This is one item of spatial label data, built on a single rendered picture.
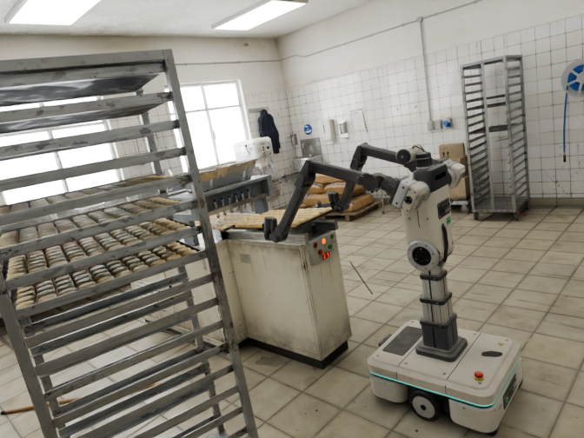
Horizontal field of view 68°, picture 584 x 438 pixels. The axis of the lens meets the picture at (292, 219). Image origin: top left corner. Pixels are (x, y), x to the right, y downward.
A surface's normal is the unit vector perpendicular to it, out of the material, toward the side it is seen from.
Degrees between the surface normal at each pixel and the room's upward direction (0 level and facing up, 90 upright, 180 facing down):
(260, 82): 90
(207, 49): 90
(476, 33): 90
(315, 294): 90
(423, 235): 101
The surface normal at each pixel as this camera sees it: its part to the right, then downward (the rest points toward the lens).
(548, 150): -0.68, 0.28
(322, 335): 0.73, 0.03
